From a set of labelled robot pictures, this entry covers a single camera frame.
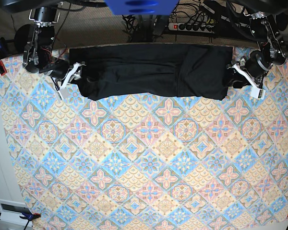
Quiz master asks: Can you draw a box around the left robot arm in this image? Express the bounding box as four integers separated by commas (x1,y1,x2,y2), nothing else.
226,0,288,89

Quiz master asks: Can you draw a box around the patterned colourful tablecloth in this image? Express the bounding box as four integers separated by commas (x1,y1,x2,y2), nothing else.
0,56,288,230

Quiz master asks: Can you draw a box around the blue clamp bottom left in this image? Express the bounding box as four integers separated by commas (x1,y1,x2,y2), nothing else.
0,212,41,230

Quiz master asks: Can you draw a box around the white power strip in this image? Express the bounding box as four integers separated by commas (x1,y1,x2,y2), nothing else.
168,23,214,33

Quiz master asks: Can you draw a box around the black t-shirt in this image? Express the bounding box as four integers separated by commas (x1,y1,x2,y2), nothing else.
69,43,233,101

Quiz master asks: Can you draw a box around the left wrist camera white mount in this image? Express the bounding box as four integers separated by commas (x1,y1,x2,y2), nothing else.
233,62,266,100

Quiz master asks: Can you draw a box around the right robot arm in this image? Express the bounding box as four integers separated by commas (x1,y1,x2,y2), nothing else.
0,0,86,87

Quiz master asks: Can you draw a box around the white box with dark window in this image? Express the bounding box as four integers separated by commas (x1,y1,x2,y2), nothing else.
0,199,30,227

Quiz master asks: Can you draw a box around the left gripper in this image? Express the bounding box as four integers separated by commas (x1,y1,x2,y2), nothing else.
223,64,251,89

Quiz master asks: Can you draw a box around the black round stool seat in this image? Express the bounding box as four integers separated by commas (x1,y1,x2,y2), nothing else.
14,24,35,54

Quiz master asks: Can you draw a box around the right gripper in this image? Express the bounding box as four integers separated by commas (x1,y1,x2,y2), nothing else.
50,61,86,85

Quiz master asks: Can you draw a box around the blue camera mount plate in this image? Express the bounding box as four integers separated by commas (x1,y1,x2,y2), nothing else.
105,0,179,15

